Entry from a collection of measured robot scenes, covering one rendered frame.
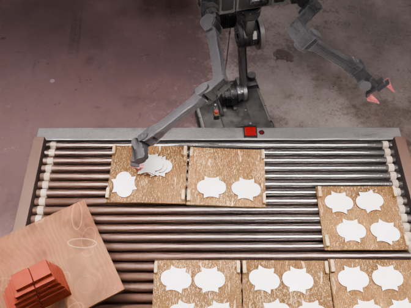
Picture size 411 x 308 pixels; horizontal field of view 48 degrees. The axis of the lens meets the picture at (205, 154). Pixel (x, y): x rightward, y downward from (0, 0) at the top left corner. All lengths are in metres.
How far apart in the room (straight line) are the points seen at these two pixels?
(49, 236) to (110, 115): 1.81
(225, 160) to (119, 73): 1.93
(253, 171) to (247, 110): 1.15
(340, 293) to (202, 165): 0.95
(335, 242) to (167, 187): 0.89
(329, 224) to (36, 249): 1.42
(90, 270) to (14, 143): 1.97
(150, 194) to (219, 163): 0.41
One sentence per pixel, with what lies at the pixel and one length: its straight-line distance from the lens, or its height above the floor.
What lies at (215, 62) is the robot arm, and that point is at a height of 1.44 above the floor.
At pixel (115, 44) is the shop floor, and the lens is 4.46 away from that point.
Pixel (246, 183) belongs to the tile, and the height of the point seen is 0.95.
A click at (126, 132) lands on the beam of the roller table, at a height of 0.92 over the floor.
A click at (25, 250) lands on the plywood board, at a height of 1.04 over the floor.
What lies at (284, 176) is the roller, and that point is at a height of 0.92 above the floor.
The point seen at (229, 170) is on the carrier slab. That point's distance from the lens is 2.50.
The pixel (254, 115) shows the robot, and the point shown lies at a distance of 3.59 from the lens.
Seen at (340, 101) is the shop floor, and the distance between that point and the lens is 4.12.
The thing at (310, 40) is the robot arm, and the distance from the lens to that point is 2.22.
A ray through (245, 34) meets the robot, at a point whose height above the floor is 1.18.
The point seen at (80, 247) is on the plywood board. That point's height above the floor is 1.04.
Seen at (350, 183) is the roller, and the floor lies 0.92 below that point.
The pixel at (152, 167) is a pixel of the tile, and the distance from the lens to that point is 2.47.
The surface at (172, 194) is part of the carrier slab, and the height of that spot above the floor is 0.94.
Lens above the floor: 3.10
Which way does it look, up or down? 58 degrees down
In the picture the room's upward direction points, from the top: 1 degrees clockwise
